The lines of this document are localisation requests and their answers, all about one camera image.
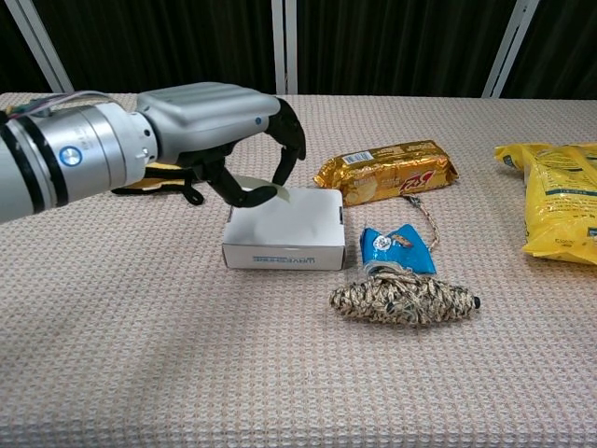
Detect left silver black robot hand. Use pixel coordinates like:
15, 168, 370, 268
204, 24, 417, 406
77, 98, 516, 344
134, 82, 308, 209

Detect pale green strip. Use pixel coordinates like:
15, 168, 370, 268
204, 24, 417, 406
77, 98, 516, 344
235, 175, 294, 205

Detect white cardboard box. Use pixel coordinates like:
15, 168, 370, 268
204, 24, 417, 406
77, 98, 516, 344
221, 186, 347, 271

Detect yellow cloth with black trim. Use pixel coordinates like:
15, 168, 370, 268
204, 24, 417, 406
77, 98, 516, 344
111, 161, 206, 206

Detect gold cracker package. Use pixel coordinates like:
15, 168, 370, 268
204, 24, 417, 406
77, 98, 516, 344
312, 139, 460, 208

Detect blue snack packet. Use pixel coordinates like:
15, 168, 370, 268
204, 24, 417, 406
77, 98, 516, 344
358, 223, 438, 276

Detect beige waffle tablecloth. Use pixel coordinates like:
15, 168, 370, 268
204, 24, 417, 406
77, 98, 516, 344
0, 91, 597, 448

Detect yellow snack bag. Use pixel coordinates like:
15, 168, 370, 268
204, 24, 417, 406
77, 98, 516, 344
493, 142, 597, 266

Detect white frame post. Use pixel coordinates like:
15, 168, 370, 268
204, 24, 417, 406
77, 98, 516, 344
7, 0, 76, 93
481, 0, 541, 99
271, 0, 299, 95

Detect braided cord with metal clasp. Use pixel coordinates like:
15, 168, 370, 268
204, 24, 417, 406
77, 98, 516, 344
403, 195, 443, 251

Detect braided beige rope bundle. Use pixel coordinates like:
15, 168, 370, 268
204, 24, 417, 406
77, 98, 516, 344
328, 272, 482, 328

